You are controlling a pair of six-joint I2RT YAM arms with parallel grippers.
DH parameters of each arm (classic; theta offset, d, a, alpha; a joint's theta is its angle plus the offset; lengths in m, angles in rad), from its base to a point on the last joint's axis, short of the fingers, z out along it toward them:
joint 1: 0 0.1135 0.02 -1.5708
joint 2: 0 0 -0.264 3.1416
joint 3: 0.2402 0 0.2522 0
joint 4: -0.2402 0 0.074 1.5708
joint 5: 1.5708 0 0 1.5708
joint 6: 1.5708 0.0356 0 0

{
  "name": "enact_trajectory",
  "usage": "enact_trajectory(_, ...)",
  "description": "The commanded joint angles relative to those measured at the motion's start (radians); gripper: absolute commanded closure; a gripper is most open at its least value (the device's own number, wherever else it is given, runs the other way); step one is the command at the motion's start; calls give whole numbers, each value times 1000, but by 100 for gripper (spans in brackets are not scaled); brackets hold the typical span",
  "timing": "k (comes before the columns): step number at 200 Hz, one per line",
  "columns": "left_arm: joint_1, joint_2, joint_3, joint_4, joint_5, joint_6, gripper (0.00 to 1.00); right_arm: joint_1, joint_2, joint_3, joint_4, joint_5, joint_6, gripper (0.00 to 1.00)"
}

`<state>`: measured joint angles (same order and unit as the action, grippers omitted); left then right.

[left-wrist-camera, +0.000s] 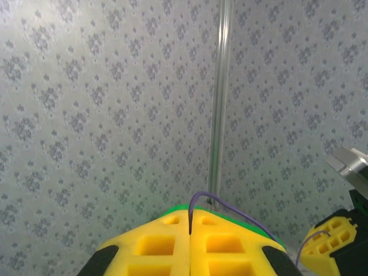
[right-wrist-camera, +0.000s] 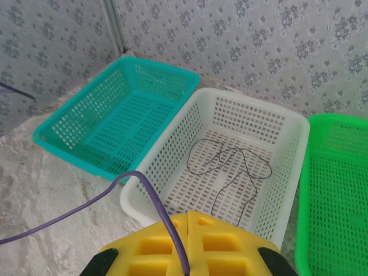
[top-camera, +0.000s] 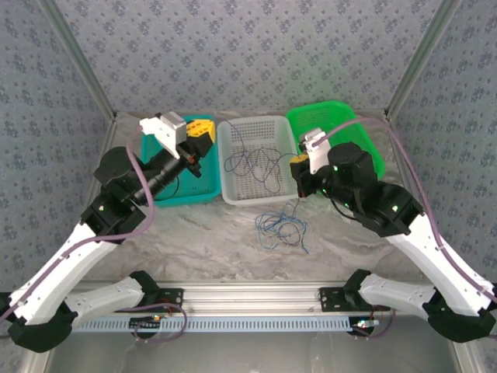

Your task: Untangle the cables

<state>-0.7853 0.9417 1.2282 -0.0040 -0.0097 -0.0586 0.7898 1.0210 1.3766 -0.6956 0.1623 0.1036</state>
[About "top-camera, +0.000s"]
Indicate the teal plastic basket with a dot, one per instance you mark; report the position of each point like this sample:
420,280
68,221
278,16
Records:
186,190

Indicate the green plastic basket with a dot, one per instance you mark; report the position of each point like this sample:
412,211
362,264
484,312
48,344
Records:
334,114

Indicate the white plastic basket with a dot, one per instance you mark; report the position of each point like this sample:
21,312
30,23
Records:
248,194

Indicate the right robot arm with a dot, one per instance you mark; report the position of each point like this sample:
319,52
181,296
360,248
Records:
427,256

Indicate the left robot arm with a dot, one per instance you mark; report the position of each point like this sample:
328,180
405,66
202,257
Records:
58,272

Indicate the aluminium table side rail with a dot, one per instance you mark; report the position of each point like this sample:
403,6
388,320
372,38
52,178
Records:
101,155
400,155

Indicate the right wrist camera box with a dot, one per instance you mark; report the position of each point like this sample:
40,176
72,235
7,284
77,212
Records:
320,155

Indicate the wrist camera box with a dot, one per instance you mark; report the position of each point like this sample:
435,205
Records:
171,128
320,155

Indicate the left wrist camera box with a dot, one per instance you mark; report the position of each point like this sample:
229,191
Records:
171,128

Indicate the aluminium frame post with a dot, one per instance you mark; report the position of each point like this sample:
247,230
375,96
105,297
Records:
80,58
421,58

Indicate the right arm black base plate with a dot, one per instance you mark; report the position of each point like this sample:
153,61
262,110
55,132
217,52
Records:
330,299

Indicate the aluminium mounting rail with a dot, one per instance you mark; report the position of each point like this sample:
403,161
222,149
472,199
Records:
248,297

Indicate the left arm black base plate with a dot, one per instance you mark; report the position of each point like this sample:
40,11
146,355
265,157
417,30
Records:
174,297

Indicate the aluminium lower frame beam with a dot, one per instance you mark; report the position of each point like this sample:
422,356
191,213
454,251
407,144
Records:
37,365
468,361

